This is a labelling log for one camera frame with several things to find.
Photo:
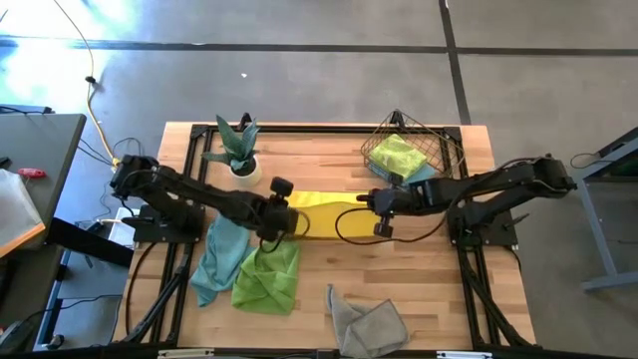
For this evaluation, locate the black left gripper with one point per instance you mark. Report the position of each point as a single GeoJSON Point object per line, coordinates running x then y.
{"type": "Point", "coordinates": [276, 219]}

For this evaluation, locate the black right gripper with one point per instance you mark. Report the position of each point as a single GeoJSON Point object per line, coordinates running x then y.
{"type": "Point", "coordinates": [394, 202]}

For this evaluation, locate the yellow microfiber towel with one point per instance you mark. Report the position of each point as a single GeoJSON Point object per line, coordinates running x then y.
{"type": "Point", "coordinates": [334, 219]}

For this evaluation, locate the lime yellow-green microfiber towel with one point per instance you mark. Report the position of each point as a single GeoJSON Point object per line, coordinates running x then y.
{"type": "Point", "coordinates": [396, 157]}

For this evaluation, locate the light blue microfiber towel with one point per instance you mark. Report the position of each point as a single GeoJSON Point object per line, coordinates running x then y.
{"type": "Point", "coordinates": [423, 175]}

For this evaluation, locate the green microfiber towel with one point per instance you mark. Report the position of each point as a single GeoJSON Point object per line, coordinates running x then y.
{"type": "Point", "coordinates": [266, 284]}

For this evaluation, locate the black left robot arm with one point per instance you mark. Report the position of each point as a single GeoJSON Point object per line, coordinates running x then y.
{"type": "Point", "coordinates": [199, 194]}

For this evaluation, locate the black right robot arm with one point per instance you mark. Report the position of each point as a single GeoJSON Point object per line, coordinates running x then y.
{"type": "Point", "coordinates": [473, 187]}

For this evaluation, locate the teal microfiber towel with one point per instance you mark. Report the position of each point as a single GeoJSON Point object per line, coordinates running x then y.
{"type": "Point", "coordinates": [219, 259]}

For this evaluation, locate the grey microfiber towel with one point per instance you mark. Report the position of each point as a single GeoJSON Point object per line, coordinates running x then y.
{"type": "Point", "coordinates": [369, 329]}

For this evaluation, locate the potted succulent in white pot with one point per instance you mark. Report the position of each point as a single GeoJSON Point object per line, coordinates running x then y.
{"type": "Point", "coordinates": [238, 147]}

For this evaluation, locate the white plastic box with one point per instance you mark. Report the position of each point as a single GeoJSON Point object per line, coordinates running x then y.
{"type": "Point", "coordinates": [122, 234]}

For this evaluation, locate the yellow power plug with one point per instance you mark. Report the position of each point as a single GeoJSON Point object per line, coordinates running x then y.
{"type": "Point", "coordinates": [117, 162]}

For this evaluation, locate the black angled bar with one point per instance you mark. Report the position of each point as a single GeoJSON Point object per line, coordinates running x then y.
{"type": "Point", "coordinates": [90, 244]}

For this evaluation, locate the grey desk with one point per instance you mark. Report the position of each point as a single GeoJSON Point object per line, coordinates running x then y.
{"type": "Point", "coordinates": [45, 144]}

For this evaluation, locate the translucent plastic bag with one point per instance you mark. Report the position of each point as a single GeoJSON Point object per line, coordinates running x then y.
{"type": "Point", "coordinates": [17, 214]}

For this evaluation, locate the black aluminium rig frame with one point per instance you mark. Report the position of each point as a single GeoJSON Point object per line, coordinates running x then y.
{"type": "Point", "coordinates": [324, 128]}

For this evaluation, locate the white frame bracket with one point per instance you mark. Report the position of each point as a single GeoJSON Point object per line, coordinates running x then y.
{"type": "Point", "coordinates": [184, 353]}
{"type": "Point", "coordinates": [463, 355]}

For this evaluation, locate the grey metal table frame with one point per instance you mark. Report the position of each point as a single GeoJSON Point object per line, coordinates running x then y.
{"type": "Point", "coordinates": [596, 224]}

